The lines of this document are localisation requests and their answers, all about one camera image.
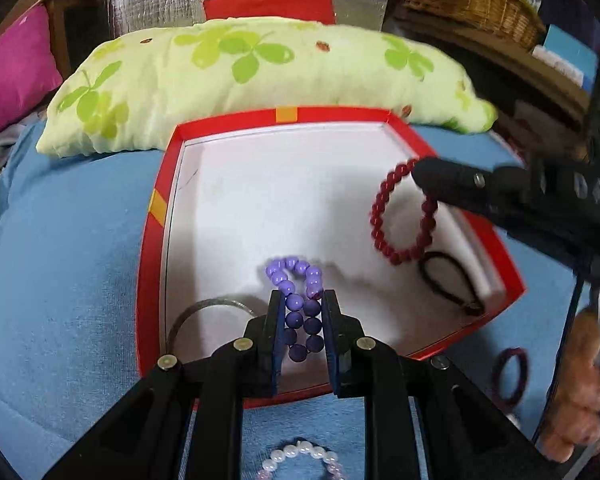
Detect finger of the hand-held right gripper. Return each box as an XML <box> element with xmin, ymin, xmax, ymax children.
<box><xmin>411</xmin><ymin>156</ymin><xmax>536</xmax><ymax>241</ymax></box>

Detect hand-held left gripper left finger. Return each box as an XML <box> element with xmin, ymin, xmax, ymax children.
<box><xmin>42</xmin><ymin>290</ymin><xmax>287</xmax><ymax>480</ymax></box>

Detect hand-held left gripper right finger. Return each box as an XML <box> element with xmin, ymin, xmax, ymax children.
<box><xmin>322</xmin><ymin>289</ymin><xmax>563</xmax><ymax>480</ymax></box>

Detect purple bead bracelet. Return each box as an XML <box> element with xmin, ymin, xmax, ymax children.
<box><xmin>265</xmin><ymin>256</ymin><xmax>326</xmax><ymax>363</ymax></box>

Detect dark red bead bracelet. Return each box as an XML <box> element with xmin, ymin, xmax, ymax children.
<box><xmin>369</xmin><ymin>158</ymin><xmax>440</xmax><ymax>267</ymax></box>

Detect white pearl bracelet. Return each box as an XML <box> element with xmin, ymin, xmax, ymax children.
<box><xmin>257</xmin><ymin>439</ymin><xmax>348</xmax><ymax>480</ymax></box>

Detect red shallow jewelry box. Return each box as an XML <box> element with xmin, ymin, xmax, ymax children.
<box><xmin>136</xmin><ymin>106</ymin><xmax>527</xmax><ymax>410</ymax></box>

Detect maroon hair tie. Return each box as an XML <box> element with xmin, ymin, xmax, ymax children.
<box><xmin>492</xmin><ymin>347</ymin><xmax>530</xmax><ymax>409</ymax></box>

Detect person's right hand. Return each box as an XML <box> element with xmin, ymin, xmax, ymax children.
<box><xmin>535</xmin><ymin>305</ymin><xmax>600</xmax><ymax>463</ymax></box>

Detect grey metal bangle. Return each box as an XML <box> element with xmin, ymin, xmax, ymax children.
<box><xmin>167</xmin><ymin>298</ymin><xmax>258</xmax><ymax>356</ymax></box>

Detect wooden bench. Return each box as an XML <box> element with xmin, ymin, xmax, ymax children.
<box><xmin>382</xmin><ymin>5</ymin><xmax>596</xmax><ymax>126</ymax></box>

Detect light blue cardboard box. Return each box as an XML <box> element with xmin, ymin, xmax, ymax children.
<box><xmin>542</xmin><ymin>22</ymin><xmax>600</xmax><ymax>91</ymax></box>

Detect wicker basket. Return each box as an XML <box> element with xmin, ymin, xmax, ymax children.
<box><xmin>402</xmin><ymin>0</ymin><xmax>546</xmax><ymax>53</ymax></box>

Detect blue blanket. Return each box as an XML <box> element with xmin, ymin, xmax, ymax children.
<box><xmin>0</xmin><ymin>110</ymin><xmax>581</xmax><ymax>480</ymax></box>

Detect red cushion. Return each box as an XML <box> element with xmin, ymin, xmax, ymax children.
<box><xmin>202</xmin><ymin>0</ymin><xmax>337</xmax><ymax>26</ymax></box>

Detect green floral pillow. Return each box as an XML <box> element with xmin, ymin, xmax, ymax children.
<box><xmin>35</xmin><ymin>16</ymin><xmax>498</xmax><ymax>160</ymax></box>

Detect brown wooden panel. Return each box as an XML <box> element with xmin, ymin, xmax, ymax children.
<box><xmin>42</xmin><ymin>0</ymin><xmax>111</xmax><ymax>81</ymax></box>

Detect magenta cushion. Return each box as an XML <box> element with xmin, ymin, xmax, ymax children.
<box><xmin>0</xmin><ymin>5</ymin><xmax>63</xmax><ymax>146</ymax></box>

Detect black hair tie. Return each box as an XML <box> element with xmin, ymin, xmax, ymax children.
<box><xmin>419</xmin><ymin>251</ymin><xmax>486</xmax><ymax>317</ymax></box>

